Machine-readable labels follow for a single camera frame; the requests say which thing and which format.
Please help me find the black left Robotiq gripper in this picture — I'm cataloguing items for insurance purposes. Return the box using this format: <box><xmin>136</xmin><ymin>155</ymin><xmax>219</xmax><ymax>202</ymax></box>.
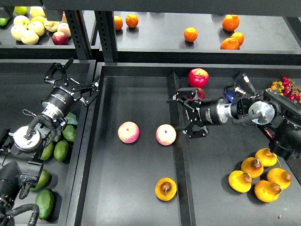
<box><xmin>41</xmin><ymin>57</ymin><xmax>101</xmax><ymax>113</ymax></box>

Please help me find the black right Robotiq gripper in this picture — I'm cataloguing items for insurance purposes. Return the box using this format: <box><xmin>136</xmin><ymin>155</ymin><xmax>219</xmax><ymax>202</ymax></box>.
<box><xmin>166</xmin><ymin>88</ymin><xmax>226</xmax><ymax>138</ymax></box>

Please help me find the yellow pear with brown stem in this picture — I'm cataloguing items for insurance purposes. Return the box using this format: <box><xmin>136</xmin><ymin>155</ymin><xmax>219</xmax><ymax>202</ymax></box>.
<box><xmin>155</xmin><ymin>177</ymin><xmax>177</xmax><ymax>202</ymax></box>

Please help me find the green avocado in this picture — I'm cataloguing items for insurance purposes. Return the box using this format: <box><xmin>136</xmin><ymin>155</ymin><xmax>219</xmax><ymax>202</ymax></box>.
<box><xmin>62</xmin><ymin>125</ymin><xmax>76</xmax><ymax>143</ymax></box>
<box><xmin>54</xmin><ymin>140</ymin><xmax>69</xmax><ymax>162</ymax></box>

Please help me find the yellow pear pile upper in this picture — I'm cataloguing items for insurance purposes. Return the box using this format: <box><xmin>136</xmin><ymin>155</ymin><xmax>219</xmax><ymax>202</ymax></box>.
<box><xmin>241</xmin><ymin>157</ymin><xmax>264</xmax><ymax>179</ymax></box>

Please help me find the yellow pear pile bottom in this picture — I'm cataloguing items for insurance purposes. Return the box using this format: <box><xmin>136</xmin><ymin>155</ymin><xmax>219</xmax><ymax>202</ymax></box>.
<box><xmin>254</xmin><ymin>180</ymin><xmax>283</xmax><ymax>203</ymax></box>

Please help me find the dark red apple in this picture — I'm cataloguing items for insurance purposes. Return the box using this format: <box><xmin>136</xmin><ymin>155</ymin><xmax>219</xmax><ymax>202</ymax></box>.
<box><xmin>198</xmin><ymin>88</ymin><xmax>205</xmax><ymax>99</ymax></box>

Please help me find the bright red apple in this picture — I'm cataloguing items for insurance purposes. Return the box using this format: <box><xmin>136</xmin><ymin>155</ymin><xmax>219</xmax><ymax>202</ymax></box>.
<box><xmin>188</xmin><ymin>68</ymin><xmax>209</xmax><ymax>89</ymax></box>

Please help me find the pink apple right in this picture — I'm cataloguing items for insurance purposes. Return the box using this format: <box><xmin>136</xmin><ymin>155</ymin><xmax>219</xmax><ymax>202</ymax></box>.
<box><xmin>156</xmin><ymin>124</ymin><xmax>176</xmax><ymax>146</ymax></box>

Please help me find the pink apple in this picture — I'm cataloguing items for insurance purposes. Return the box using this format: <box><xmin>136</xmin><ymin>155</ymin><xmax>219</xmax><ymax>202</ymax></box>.
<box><xmin>118</xmin><ymin>121</ymin><xmax>140</xmax><ymax>144</ymax></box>
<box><xmin>156</xmin><ymin>124</ymin><xmax>176</xmax><ymax>146</ymax></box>

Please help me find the red apple on shelf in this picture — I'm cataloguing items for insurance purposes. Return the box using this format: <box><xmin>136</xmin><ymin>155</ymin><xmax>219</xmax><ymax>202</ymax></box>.
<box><xmin>52</xmin><ymin>31</ymin><xmax>69</xmax><ymax>45</ymax></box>

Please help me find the pale yellow apple front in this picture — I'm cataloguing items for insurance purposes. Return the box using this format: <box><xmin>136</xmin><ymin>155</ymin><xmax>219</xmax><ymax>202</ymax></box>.
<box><xmin>21</xmin><ymin>30</ymin><xmax>39</xmax><ymax>45</ymax></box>

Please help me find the pale yellow apple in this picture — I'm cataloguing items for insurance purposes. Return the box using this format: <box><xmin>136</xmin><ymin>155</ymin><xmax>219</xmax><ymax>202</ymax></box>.
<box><xmin>10</xmin><ymin>24</ymin><xmax>27</xmax><ymax>41</ymax></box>
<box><xmin>21</xmin><ymin>30</ymin><xmax>39</xmax><ymax>45</ymax></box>

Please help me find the pink apple left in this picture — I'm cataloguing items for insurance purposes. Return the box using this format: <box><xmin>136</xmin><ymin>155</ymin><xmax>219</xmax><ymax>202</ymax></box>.
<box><xmin>118</xmin><ymin>121</ymin><xmax>140</xmax><ymax>144</ymax></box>

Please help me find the pale yellow apple left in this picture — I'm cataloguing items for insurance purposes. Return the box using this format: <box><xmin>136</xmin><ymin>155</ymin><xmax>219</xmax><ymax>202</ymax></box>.
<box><xmin>10</xmin><ymin>24</ymin><xmax>27</xmax><ymax>41</ymax></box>

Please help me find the orange on shelf far left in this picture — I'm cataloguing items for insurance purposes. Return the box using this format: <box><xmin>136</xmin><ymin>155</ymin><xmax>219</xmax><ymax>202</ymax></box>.
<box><xmin>114</xmin><ymin>16</ymin><xmax>123</xmax><ymax>31</ymax></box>

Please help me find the orange at shelf edge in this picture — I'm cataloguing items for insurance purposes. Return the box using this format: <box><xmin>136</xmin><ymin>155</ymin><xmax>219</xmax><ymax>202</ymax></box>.
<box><xmin>220</xmin><ymin>38</ymin><xmax>240</xmax><ymax>50</ymax></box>

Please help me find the orange on shelf middle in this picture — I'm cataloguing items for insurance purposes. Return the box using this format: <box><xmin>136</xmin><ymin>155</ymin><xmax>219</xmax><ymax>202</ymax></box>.
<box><xmin>184</xmin><ymin>27</ymin><xmax>198</xmax><ymax>42</ymax></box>

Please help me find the small orange right shelf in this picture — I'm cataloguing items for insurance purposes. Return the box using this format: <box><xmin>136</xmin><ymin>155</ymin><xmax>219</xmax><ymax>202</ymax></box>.
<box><xmin>231</xmin><ymin>32</ymin><xmax>245</xmax><ymax>46</ymax></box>

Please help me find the green lime on shelf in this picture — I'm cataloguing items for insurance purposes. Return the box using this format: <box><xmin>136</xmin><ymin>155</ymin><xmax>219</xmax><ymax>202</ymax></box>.
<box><xmin>15</xmin><ymin>6</ymin><xmax>28</xmax><ymax>16</ymax></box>

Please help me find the black tray divider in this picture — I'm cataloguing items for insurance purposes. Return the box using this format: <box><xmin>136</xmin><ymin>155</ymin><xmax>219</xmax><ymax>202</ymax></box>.
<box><xmin>167</xmin><ymin>72</ymin><xmax>196</xmax><ymax>226</ymax></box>

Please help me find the large orange on shelf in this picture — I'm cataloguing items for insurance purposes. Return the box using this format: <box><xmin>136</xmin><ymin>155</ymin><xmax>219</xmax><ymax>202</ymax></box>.
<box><xmin>222</xmin><ymin>14</ymin><xmax>240</xmax><ymax>32</ymax></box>

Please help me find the red cherry tomato bunch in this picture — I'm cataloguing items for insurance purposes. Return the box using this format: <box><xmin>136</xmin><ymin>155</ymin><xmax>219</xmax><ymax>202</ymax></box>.
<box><xmin>282</xmin><ymin>76</ymin><xmax>301</xmax><ymax>103</ymax></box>

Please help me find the black shelf upright post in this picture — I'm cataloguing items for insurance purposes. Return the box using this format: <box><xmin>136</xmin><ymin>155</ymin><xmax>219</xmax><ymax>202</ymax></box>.
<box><xmin>94</xmin><ymin>11</ymin><xmax>118</xmax><ymax>63</ymax></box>

